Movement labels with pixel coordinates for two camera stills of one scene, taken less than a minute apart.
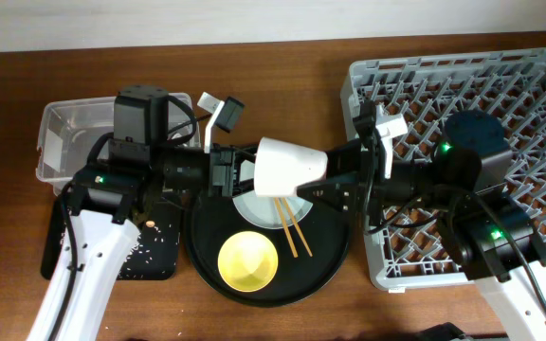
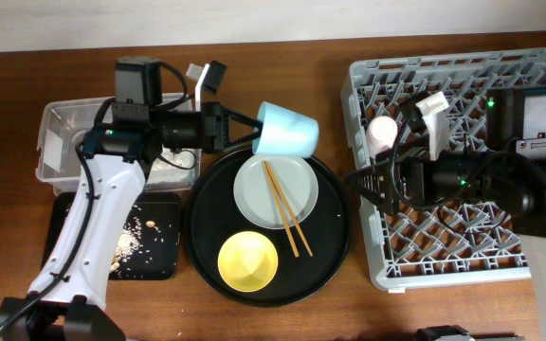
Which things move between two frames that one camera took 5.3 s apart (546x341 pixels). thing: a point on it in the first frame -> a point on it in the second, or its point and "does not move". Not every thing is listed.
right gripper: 371,185 -> 411,163
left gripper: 222,175 -> 215,112
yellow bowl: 247,261 does not move
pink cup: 281,168 -> 381,132
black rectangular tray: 155,252 does not move
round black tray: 214,218 does not move
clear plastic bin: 68,129 does not move
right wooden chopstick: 297,227 does not move
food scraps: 152,254 does not move
